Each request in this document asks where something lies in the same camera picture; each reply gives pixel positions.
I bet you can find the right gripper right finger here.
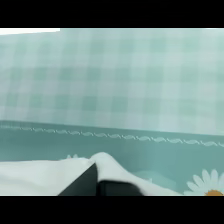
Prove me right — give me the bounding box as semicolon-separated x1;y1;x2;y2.
98;179;145;197

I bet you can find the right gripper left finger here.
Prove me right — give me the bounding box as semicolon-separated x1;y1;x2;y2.
58;162;100;197

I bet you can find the white shirt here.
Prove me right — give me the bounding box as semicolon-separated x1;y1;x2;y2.
0;151;183;197

